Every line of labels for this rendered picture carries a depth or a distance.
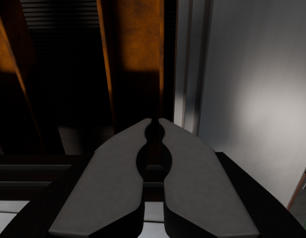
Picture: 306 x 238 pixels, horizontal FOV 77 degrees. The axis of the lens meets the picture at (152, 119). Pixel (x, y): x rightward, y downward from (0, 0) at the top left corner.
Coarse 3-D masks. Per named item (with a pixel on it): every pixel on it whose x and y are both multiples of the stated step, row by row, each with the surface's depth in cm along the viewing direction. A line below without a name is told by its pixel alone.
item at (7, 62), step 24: (0, 0) 23; (0, 24) 24; (24, 24) 27; (0, 48) 29; (24, 48) 27; (0, 72) 31; (24, 72) 27; (0, 96) 32; (24, 96) 33; (0, 120) 32; (24, 120) 35; (48, 120) 33; (0, 144) 33; (24, 144) 38; (48, 144) 33
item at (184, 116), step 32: (192, 0) 12; (192, 32) 12; (192, 64) 13; (192, 96) 14; (192, 128) 16; (0, 160) 21; (32, 160) 21; (64, 160) 21; (160, 160) 21; (0, 192) 19; (32, 192) 19; (160, 192) 19
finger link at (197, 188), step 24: (168, 120) 12; (168, 144) 9; (192, 144) 9; (168, 168) 9; (192, 168) 8; (216, 168) 8; (168, 192) 7; (192, 192) 7; (216, 192) 7; (168, 216) 6; (192, 216) 6; (216, 216) 6; (240, 216) 6
